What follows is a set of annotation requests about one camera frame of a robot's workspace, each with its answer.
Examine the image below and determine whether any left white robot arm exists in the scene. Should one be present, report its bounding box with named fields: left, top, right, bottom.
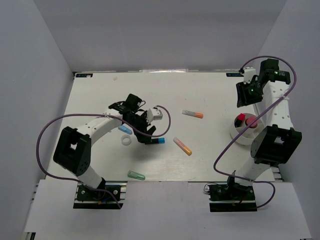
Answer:
left=53, top=94, right=163, bottom=200

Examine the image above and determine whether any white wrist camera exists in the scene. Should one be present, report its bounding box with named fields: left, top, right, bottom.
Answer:
left=146, top=107, right=163, bottom=124
left=238, top=67, right=256, bottom=84

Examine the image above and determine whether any orange clear marker upper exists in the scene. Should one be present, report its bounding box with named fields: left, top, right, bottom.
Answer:
left=181, top=110, right=204, bottom=119

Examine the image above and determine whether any green translucent cap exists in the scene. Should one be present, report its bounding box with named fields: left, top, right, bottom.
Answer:
left=127, top=170, right=146, bottom=181

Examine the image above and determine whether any purple cable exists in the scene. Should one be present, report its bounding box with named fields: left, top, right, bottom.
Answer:
left=36, top=104, right=172, bottom=209
left=213, top=55, right=298, bottom=209

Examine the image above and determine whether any left corner label sticker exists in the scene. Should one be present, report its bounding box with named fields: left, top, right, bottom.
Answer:
left=75, top=73, right=93, bottom=78

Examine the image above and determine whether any orange clear marker lower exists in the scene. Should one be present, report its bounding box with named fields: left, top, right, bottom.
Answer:
left=173, top=137, right=192, bottom=156

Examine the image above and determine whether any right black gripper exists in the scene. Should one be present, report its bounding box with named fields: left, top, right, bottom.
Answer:
left=235, top=79, right=264, bottom=108

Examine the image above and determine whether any blue black highlighter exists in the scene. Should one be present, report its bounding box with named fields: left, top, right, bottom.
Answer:
left=150, top=137, right=165, bottom=145

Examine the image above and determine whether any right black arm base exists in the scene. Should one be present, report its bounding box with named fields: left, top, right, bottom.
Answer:
left=203, top=177, right=257, bottom=213

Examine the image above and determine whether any pink black highlighter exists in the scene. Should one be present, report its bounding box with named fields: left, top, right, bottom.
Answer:
left=234, top=113, right=246, bottom=128

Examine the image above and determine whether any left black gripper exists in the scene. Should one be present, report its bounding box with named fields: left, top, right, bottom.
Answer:
left=125, top=110, right=156, bottom=144

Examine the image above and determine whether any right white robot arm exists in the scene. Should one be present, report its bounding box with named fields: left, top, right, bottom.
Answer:
left=225, top=57, right=302, bottom=200

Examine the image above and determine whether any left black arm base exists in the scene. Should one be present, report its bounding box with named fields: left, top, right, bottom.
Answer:
left=73, top=181, right=127, bottom=210

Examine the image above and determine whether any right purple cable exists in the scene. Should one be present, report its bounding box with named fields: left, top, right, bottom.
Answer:
left=213, top=55, right=298, bottom=209

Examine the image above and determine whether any orange clear marker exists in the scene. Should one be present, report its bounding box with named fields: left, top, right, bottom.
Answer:
left=173, top=137, right=192, bottom=156
left=181, top=110, right=204, bottom=119

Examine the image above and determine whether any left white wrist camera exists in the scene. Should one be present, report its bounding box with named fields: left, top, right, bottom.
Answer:
left=146, top=107, right=163, bottom=124

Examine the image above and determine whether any corner label sticker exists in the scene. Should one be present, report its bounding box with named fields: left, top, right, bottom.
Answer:
left=226, top=72, right=243, bottom=77
left=75, top=73, right=93, bottom=78

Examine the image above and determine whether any white round divided container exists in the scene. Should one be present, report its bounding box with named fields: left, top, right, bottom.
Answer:
left=229, top=113, right=265, bottom=146

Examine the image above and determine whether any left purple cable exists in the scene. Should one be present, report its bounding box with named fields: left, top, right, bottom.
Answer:
left=36, top=104, right=172, bottom=209

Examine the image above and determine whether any right corner label sticker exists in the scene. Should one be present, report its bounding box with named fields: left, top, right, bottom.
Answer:
left=226, top=72, right=243, bottom=77

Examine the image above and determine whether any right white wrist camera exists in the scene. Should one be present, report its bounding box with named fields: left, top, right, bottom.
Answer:
left=238, top=67, right=256, bottom=84

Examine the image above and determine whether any pink capped clear tube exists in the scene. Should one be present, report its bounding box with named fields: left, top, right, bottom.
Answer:
left=245, top=115, right=258, bottom=129

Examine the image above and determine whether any blue translucent cap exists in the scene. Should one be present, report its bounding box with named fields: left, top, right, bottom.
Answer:
left=118, top=125, right=133, bottom=135

